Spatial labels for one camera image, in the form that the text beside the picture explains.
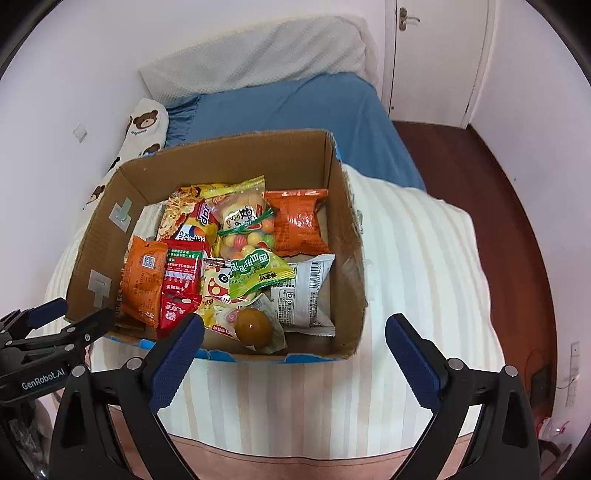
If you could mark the white door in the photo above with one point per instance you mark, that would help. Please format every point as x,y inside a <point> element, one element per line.
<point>438,60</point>

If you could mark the colourful candy ball packet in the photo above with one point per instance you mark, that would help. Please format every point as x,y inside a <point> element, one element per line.
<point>244,228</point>

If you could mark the yellow cartoon snack packet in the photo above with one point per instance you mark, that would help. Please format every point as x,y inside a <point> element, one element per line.
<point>217,288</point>

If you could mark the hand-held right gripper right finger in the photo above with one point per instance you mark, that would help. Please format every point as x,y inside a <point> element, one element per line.
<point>413,360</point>

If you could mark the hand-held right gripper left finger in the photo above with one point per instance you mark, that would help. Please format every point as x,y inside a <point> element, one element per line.
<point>178,360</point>

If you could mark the white wall switch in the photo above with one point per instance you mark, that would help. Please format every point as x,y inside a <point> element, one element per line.
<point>81,134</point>

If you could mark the cardboard box with blue print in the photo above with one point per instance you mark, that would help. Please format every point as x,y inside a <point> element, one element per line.
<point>341,230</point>

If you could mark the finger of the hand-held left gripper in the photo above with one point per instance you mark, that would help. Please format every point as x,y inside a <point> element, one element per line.
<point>46,312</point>
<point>87,328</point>

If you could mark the grey textured pillow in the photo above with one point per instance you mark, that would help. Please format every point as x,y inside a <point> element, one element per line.
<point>258,55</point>

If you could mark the green yellow snack packet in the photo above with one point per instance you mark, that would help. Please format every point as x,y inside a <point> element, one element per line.
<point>258,273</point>

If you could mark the bear print pillow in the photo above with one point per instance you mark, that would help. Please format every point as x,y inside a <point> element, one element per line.
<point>141,124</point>

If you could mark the blue blanket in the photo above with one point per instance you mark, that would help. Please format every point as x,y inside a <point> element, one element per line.
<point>323,106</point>

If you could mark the cream striped blanket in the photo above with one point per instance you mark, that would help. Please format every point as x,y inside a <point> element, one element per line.
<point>415,258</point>

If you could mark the white printed snack packet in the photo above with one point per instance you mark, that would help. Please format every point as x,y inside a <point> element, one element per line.
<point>302,297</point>

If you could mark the black floor socket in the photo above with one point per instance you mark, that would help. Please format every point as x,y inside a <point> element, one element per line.
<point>541,385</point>

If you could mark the red orange snack packet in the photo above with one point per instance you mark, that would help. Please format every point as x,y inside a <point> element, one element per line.
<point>178,207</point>

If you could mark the clear braised egg packet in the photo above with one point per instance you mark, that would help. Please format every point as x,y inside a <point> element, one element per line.
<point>253,325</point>

